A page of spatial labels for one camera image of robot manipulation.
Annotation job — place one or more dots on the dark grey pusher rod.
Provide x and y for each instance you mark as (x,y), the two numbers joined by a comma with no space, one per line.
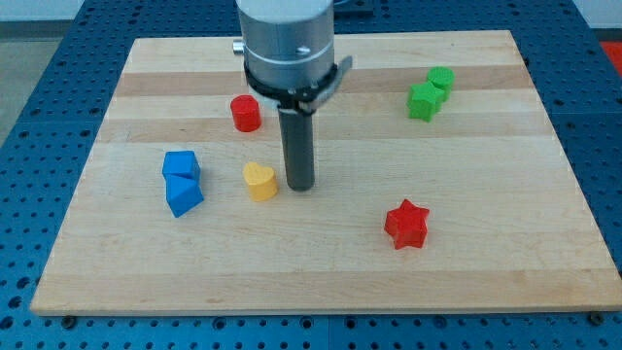
(298,151)

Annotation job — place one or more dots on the black tool clamp mount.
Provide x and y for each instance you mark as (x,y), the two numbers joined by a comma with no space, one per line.
(305,100)

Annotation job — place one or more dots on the red cylinder block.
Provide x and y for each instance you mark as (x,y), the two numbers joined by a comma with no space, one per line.
(245,112)

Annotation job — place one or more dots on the yellow heart block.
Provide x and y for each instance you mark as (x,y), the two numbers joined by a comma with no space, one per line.
(261,181)

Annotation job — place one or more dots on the wooden board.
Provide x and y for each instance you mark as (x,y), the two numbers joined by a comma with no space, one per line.
(509,228)

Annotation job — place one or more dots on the green cylinder block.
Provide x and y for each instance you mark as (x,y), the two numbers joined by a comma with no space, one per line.
(443,78)

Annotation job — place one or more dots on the green star block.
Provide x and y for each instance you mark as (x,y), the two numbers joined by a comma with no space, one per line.
(424,101)

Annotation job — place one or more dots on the red star block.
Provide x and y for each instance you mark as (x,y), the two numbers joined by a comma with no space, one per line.
(407,225)

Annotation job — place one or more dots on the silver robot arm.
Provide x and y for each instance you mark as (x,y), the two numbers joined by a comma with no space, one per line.
(289,64)

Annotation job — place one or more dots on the blue cube block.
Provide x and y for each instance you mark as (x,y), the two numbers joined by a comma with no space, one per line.
(181,163)

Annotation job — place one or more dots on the blue triangular block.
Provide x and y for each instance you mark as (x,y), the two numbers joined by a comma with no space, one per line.
(182,194)

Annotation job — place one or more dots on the red object at edge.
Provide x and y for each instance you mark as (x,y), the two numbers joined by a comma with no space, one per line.
(613,50)

